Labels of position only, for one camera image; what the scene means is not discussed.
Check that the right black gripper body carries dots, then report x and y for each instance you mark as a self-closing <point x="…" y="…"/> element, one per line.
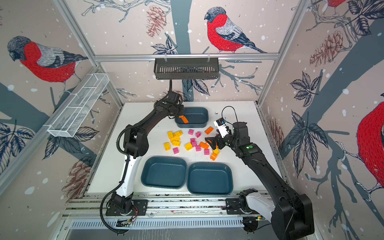
<point x="228" y="141"/>

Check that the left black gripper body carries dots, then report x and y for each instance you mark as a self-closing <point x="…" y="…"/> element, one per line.
<point x="178" y="110"/>

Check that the orange lego brick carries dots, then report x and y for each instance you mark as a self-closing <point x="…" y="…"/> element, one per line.
<point x="184" y="119"/>
<point x="204" y="145"/>
<point x="209" y="130"/>
<point x="213" y="157"/>

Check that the yellow long lego brick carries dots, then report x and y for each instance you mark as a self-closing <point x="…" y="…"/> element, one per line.
<point x="178" y="133"/>

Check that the yellow square lego brick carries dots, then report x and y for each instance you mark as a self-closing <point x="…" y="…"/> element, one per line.
<point x="188" y="146"/>

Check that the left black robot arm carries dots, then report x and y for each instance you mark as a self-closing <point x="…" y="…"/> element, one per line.
<point x="133" y="143"/>

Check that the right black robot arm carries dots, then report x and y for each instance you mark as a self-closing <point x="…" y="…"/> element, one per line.
<point x="290" y="214"/>

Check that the yellow small lego brick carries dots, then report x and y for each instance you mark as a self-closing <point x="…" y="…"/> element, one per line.
<point x="216" y="151"/>

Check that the far teal bin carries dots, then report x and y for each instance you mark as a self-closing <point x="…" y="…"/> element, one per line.
<point x="197" y="116"/>

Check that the teal bin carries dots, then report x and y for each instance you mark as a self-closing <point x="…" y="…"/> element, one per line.
<point x="164" y="172"/>
<point x="210" y="179"/>
<point x="197" y="116"/>

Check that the near right teal bin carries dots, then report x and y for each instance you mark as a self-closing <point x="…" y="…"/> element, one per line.
<point x="210" y="179"/>

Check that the near left teal bin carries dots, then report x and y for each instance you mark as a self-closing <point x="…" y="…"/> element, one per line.
<point x="164" y="172"/>

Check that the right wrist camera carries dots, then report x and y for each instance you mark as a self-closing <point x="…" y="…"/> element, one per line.
<point x="222" y="127"/>

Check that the black hanging wire basket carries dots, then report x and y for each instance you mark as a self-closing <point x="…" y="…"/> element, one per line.
<point x="186" y="69"/>

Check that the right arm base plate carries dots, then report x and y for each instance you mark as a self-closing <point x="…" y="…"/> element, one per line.
<point x="234" y="206"/>

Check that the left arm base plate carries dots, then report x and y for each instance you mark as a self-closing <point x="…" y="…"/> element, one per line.
<point x="128" y="207"/>

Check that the white mesh wall shelf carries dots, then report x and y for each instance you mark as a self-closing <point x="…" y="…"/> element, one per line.
<point x="70" y="119"/>

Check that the aluminium mounting rail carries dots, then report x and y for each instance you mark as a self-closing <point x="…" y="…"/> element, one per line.
<point x="158" y="206"/>

